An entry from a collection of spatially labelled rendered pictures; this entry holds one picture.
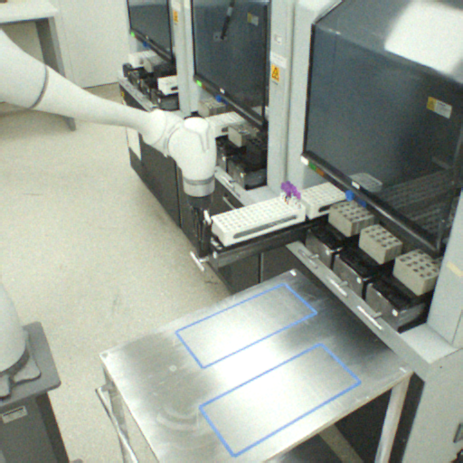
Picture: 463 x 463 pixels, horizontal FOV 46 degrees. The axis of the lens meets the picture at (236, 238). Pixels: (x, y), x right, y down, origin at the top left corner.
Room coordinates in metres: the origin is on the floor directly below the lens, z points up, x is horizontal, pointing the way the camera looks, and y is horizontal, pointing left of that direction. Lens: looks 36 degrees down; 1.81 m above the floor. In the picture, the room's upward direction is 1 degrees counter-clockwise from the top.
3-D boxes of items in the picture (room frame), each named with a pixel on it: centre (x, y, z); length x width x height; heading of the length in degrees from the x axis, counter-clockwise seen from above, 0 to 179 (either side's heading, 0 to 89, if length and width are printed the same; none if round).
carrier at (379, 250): (1.28, -0.40, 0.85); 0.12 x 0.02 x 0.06; 27
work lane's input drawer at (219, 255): (1.51, -0.19, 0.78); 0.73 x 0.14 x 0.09; 118
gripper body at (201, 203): (1.36, 0.11, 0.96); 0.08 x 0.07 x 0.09; 28
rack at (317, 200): (1.60, -0.35, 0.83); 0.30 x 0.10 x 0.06; 118
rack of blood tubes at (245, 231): (1.45, -0.07, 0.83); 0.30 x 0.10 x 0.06; 118
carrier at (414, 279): (1.15, -0.47, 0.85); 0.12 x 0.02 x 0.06; 27
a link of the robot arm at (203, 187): (1.36, 0.11, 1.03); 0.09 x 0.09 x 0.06
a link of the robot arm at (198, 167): (1.37, 0.11, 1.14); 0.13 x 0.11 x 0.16; 34
